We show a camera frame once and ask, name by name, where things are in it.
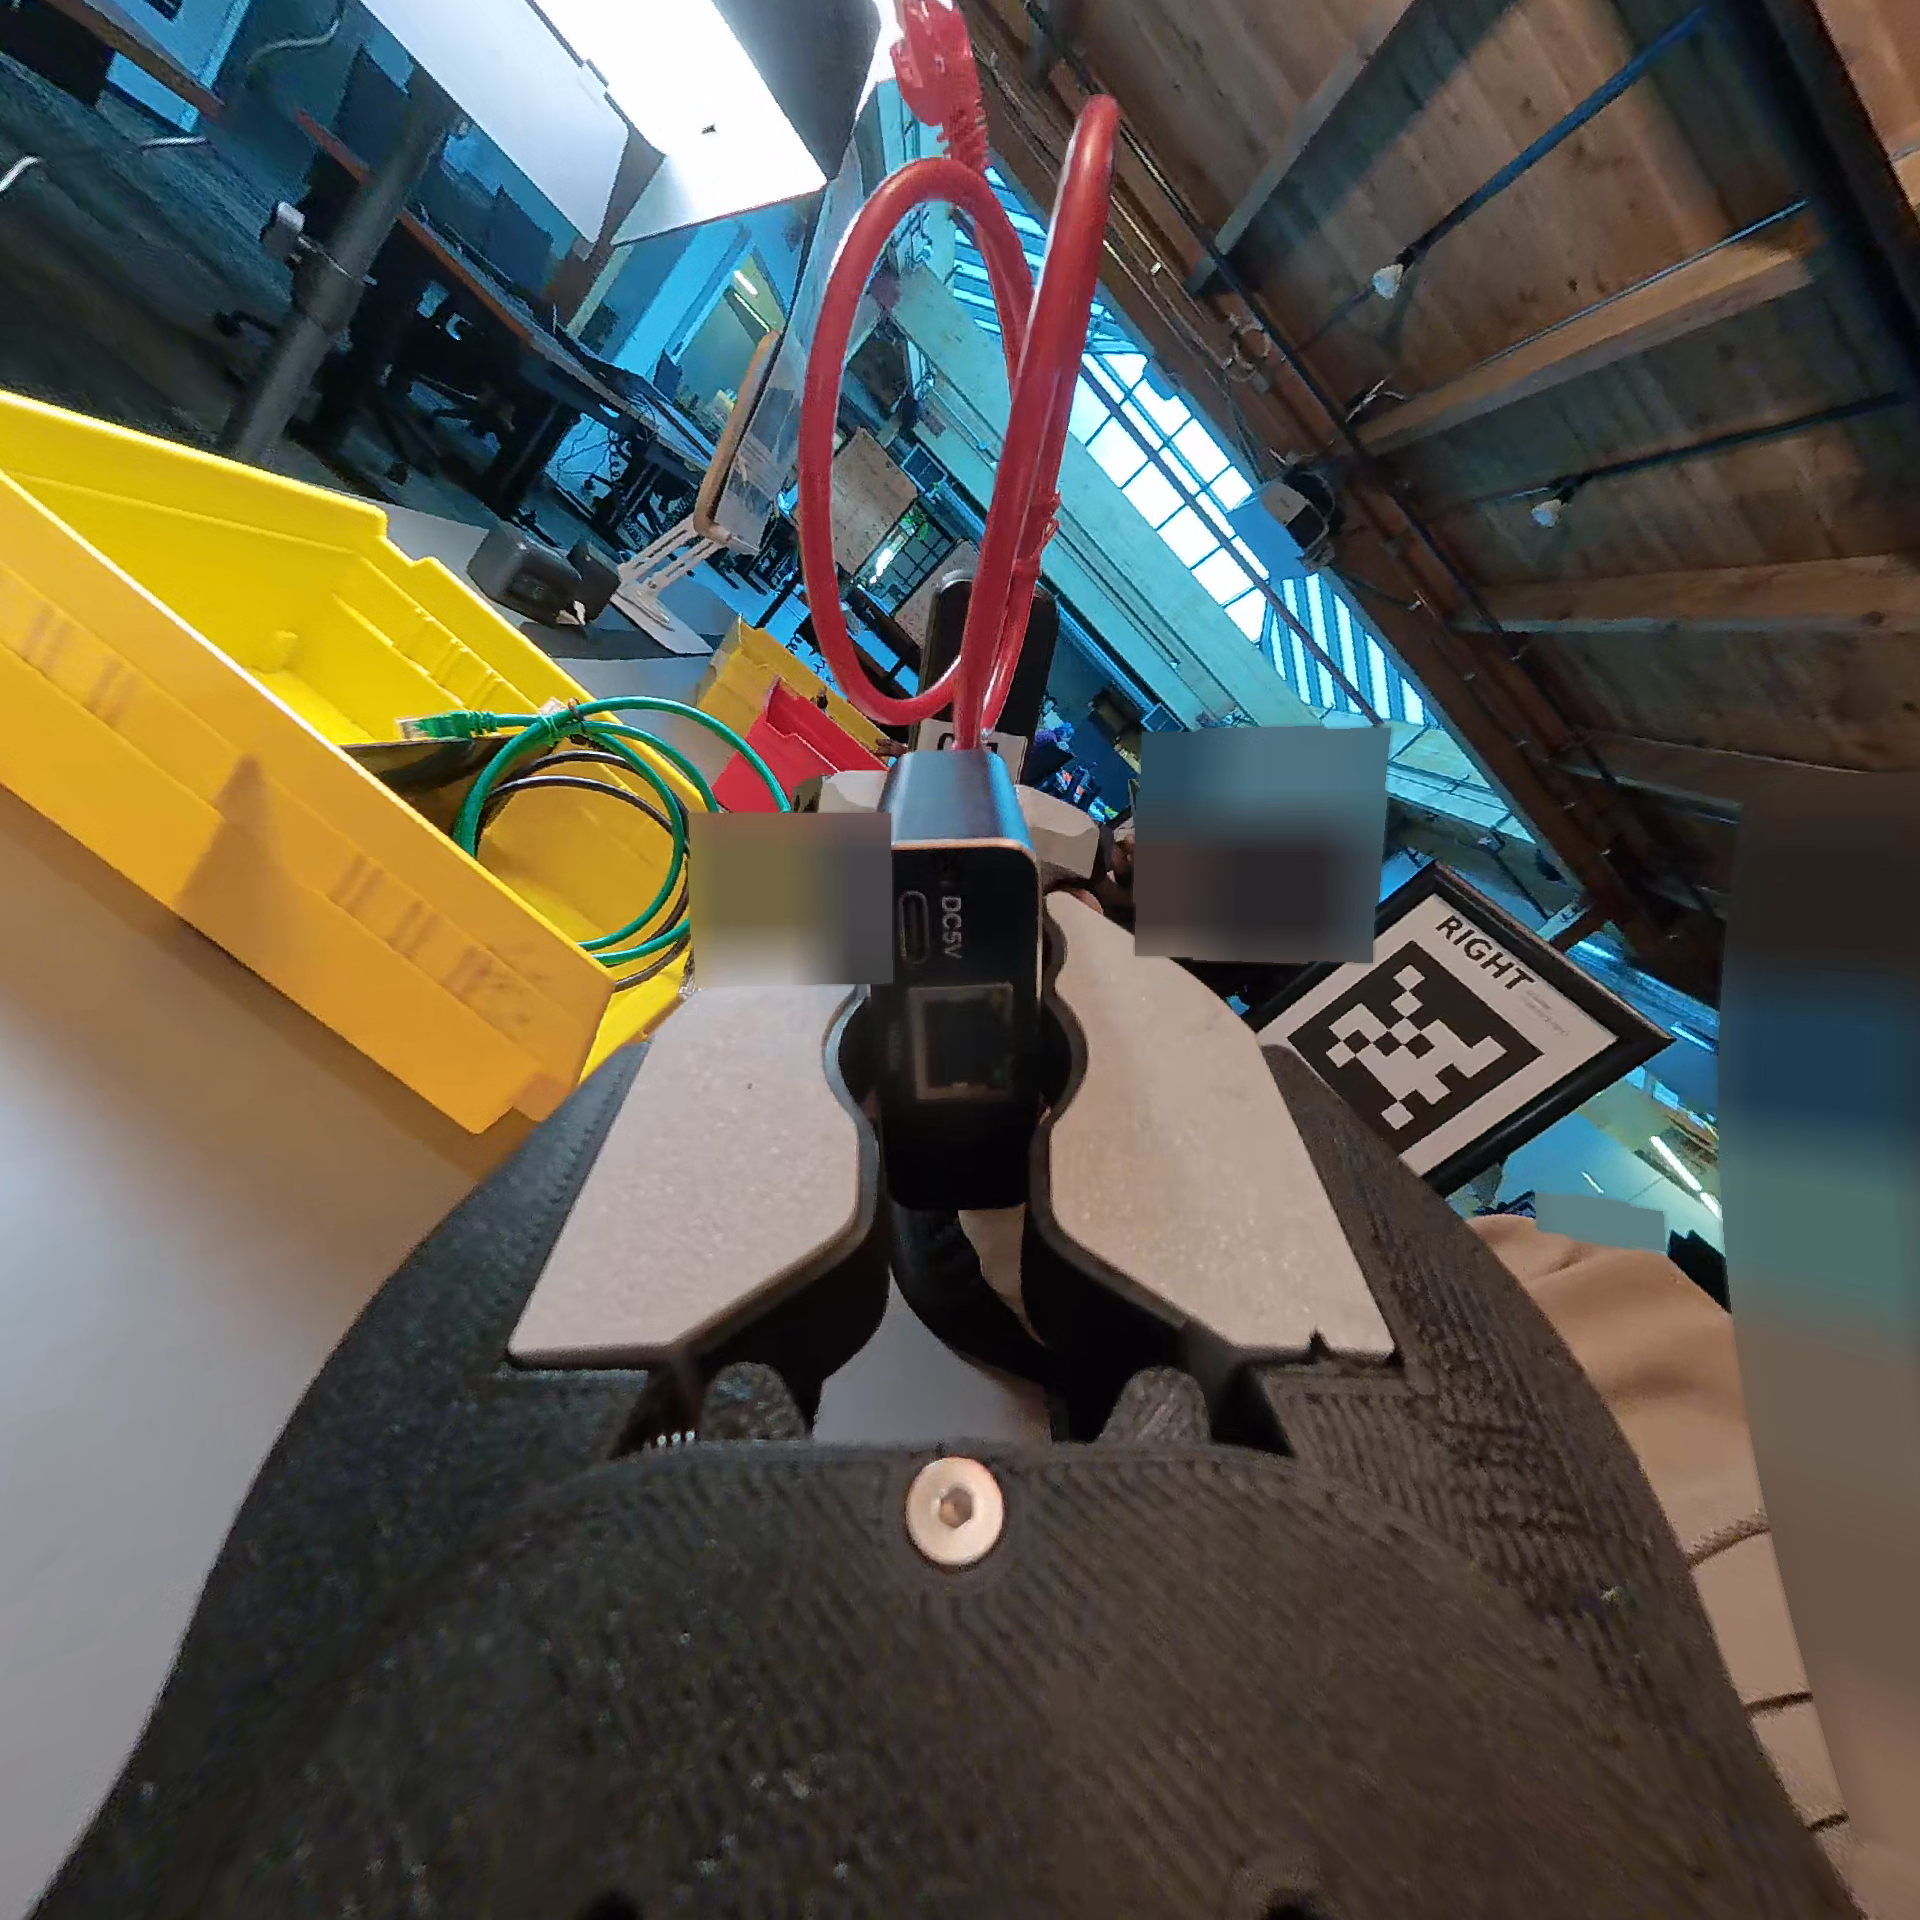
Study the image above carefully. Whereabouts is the red ethernet cable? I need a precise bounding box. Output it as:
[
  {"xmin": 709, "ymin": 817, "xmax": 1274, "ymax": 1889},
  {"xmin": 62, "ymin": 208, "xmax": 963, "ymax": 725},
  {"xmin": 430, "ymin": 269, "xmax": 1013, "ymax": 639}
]
[{"xmin": 802, "ymin": 0, "xmax": 1126, "ymax": 752}]

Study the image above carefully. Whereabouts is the framed black white marker sign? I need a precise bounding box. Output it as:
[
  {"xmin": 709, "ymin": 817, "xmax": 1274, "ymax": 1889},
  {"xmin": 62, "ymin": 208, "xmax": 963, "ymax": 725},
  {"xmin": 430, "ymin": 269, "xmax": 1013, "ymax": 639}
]
[{"xmin": 1253, "ymin": 861, "xmax": 1674, "ymax": 1193}]

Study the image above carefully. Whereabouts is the black braided cord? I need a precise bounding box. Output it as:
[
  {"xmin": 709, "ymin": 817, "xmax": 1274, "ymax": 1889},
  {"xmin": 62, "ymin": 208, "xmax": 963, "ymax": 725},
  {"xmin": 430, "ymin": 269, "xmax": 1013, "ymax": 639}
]
[{"xmin": 891, "ymin": 1201, "xmax": 1059, "ymax": 1391}]

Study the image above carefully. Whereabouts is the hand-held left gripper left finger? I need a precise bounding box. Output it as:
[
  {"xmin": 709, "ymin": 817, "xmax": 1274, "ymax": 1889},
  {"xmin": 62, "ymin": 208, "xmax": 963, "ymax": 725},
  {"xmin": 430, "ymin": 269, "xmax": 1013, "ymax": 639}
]
[{"xmin": 507, "ymin": 984, "xmax": 889, "ymax": 1391}]

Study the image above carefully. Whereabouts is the black bin divider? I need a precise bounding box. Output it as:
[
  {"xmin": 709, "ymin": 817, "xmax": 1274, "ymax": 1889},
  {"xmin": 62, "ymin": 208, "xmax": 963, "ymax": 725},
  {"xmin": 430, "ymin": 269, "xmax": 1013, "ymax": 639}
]
[{"xmin": 336, "ymin": 736, "xmax": 496, "ymax": 789}]

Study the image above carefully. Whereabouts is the yellow storage bin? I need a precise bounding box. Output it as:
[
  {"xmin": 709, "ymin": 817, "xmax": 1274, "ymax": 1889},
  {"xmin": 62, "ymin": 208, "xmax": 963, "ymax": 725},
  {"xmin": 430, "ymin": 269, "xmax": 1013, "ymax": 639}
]
[
  {"xmin": 0, "ymin": 392, "xmax": 706, "ymax": 1138},
  {"xmin": 697, "ymin": 615, "xmax": 841, "ymax": 729}
]

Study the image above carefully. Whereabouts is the grey light stand pole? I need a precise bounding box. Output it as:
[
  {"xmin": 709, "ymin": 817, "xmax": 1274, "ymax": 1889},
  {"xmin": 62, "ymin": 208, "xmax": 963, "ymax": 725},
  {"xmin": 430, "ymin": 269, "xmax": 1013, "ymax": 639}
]
[{"xmin": 224, "ymin": 60, "xmax": 459, "ymax": 466}]

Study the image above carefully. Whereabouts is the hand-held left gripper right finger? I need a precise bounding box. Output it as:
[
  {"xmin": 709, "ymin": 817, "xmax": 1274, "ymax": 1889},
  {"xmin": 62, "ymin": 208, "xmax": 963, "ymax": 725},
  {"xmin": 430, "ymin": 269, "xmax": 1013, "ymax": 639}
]
[{"xmin": 1027, "ymin": 891, "xmax": 1401, "ymax": 1391}]

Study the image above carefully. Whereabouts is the studio softbox light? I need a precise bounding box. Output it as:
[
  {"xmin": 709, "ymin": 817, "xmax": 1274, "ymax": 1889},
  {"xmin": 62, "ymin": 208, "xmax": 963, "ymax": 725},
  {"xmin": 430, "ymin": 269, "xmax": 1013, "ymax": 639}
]
[{"xmin": 360, "ymin": 0, "xmax": 887, "ymax": 249}]

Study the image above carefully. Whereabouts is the person's beige hoodie torso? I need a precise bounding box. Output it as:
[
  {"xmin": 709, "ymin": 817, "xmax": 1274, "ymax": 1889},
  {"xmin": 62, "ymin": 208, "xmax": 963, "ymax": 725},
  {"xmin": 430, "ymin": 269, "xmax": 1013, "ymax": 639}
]
[{"xmin": 1463, "ymin": 1207, "xmax": 1766, "ymax": 1884}]

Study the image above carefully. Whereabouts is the green ethernet cable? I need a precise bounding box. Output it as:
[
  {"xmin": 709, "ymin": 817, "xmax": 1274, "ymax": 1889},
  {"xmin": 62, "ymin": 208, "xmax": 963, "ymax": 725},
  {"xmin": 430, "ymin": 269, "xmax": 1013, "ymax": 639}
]
[{"xmin": 399, "ymin": 698, "xmax": 782, "ymax": 963}]

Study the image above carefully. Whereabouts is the small black box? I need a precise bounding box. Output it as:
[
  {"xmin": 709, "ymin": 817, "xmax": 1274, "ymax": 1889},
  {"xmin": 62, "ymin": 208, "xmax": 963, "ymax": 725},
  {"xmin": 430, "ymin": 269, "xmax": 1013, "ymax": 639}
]
[{"xmin": 470, "ymin": 521, "xmax": 619, "ymax": 619}]

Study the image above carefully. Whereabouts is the black ethernet splitter adapter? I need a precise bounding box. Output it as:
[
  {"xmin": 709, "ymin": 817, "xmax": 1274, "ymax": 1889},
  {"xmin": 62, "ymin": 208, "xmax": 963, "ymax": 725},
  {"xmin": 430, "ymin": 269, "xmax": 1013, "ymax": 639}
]
[{"xmin": 879, "ymin": 751, "xmax": 1046, "ymax": 1209}]

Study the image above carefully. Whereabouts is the red storage bin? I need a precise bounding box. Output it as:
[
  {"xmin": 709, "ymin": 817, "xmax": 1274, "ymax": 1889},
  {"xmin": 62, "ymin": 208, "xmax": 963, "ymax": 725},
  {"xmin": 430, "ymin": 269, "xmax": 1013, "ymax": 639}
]
[{"xmin": 712, "ymin": 680, "xmax": 889, "ymax": 818}]

